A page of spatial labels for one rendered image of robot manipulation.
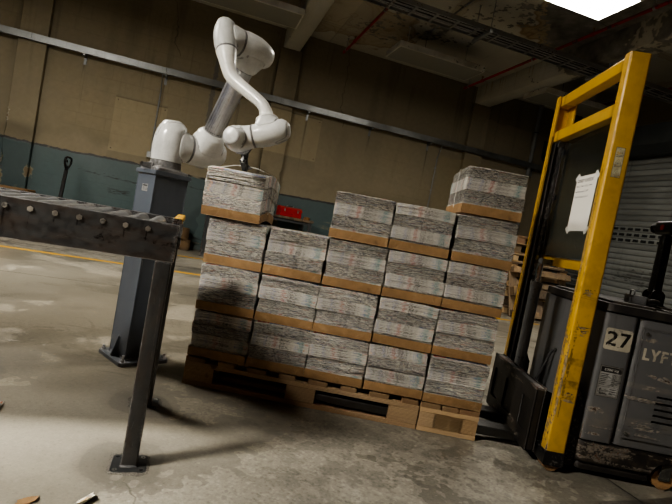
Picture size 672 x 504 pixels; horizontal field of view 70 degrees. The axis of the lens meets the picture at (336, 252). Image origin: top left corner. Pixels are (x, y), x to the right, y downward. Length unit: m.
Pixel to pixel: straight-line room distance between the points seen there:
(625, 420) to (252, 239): 1.88
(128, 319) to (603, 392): 2.29
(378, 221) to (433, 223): 0.26
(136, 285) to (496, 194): 1.83
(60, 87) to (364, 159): 5.30
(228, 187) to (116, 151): 6.81
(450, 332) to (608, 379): 0.70
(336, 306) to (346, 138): 7.29
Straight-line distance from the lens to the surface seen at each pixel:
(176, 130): 2.67
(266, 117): 2.19
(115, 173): 9.06
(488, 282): 2.40
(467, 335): 2.41
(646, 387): 2.61
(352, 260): 2.31
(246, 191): 2.33
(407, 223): 2.32
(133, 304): 2.66
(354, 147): 9.47
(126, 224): 1.61
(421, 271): 2.34
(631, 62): 2.52
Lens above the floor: 0.89
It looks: 3 degrees down
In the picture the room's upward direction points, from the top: 11 degrees clockwise
